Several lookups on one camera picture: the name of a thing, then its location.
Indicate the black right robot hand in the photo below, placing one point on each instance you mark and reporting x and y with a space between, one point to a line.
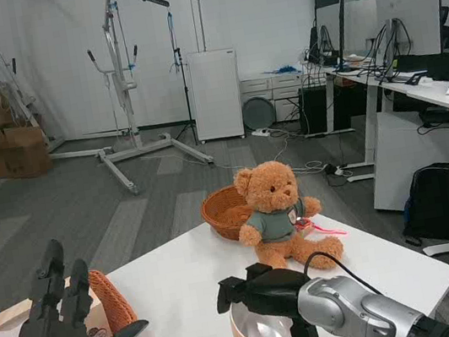
270 294

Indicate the clear plastic bowl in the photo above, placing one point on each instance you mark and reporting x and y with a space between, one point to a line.
259 334

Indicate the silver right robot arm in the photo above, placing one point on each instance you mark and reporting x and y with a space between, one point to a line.
349 311

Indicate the brown teddy bear green shirt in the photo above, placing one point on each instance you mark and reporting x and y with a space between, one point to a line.
277 228

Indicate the rectangular orange wicker basket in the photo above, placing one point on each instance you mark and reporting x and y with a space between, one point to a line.
112 297

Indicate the round orange wicker basket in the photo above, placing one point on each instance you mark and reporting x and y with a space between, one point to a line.
225 215

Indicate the black floor power strip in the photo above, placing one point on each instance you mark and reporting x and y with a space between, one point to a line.
331 169

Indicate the white power strip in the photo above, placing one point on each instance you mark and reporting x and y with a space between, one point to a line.
260 132

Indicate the round grey tray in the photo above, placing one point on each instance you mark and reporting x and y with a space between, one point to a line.
258 112

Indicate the black computer tower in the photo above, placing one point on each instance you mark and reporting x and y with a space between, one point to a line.
318 111

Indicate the black backpack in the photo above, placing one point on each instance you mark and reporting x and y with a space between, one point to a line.
443 202

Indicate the brown cardboard boxes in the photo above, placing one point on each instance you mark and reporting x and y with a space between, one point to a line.
19 154

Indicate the white office desk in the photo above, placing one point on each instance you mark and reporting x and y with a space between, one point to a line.
399 140

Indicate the white drawer cabinet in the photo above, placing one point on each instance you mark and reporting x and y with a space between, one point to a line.
280 91

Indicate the white tall cabinet unit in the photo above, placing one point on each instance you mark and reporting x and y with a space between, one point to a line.
216 93

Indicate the black tripod stand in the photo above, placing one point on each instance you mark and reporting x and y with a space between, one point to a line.
187 97

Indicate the blue feather duster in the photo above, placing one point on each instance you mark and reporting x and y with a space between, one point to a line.
285 69

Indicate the white patient lift hoist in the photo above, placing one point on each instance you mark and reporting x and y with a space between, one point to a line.
124 86

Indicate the small white-backed monitor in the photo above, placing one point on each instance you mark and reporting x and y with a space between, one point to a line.
355 23

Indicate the large white-backed monitor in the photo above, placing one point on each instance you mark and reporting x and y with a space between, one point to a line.
418 14

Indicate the black office chair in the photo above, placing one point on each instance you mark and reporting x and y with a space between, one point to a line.
446 26

